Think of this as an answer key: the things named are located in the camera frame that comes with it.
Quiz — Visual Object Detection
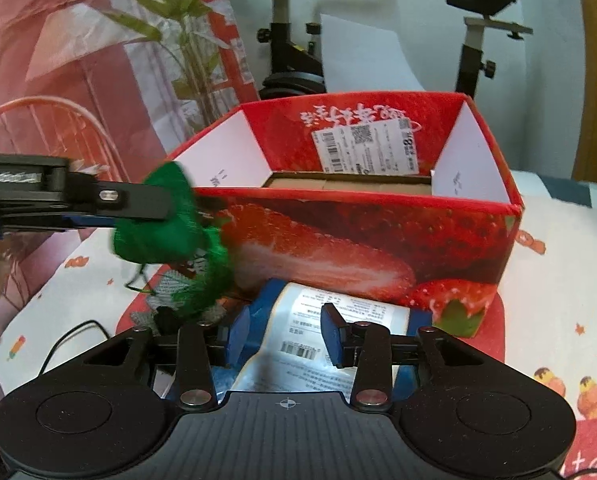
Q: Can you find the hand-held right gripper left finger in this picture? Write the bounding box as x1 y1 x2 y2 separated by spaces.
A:
86 305 252 411

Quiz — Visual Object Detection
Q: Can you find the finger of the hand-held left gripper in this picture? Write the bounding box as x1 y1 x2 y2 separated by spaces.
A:
66 172 175 222
1 211 125 235

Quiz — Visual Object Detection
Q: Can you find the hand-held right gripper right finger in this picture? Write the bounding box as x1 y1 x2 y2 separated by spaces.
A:
320 303 504 411

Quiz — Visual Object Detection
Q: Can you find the blue and white packet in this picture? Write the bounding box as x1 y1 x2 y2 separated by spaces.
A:
164 277 435 407

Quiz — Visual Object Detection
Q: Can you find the green fuzzy cloth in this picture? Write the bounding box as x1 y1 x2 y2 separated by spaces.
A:
110 160 235 322

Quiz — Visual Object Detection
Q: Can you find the red strawberry print box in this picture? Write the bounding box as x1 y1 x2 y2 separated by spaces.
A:
165 91 525 339

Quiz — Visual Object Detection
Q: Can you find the black exercise bike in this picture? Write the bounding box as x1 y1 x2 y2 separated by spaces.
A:
216 0 535 102

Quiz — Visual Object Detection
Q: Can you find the printed white blanket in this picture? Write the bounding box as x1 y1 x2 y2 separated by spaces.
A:
0 169 597 480

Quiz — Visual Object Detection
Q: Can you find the white board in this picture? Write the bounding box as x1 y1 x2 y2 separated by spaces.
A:
319 12 427 96

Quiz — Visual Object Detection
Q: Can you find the black cable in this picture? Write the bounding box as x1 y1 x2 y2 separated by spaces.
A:
37 320 115 377

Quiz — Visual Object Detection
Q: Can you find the printed wall cloth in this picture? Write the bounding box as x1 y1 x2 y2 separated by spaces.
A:
0 0 260 361

